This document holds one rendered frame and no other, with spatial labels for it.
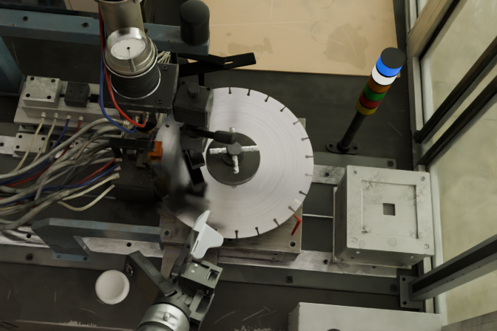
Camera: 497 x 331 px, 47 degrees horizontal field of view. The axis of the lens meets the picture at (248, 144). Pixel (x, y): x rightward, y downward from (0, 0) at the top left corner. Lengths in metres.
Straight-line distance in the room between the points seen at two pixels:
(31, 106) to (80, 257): 0.35
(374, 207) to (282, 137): 0.24
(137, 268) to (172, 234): 0.21
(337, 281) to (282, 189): 0.28
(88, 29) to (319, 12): 0.68
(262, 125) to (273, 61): 0.35
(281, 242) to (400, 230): 0.25
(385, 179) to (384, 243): 0.14
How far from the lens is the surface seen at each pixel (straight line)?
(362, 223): 1.21
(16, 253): 1.37
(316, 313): 1.16
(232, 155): 1.11
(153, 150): 1.14
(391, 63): 1.08
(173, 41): 1.18
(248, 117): 1.20
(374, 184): 1.25
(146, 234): 1.08
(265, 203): 1.14
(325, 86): 1.50
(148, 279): 1.01
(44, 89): 1.34
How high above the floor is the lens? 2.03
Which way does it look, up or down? 66 degrees down
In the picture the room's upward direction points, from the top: 10 degrees clockwise
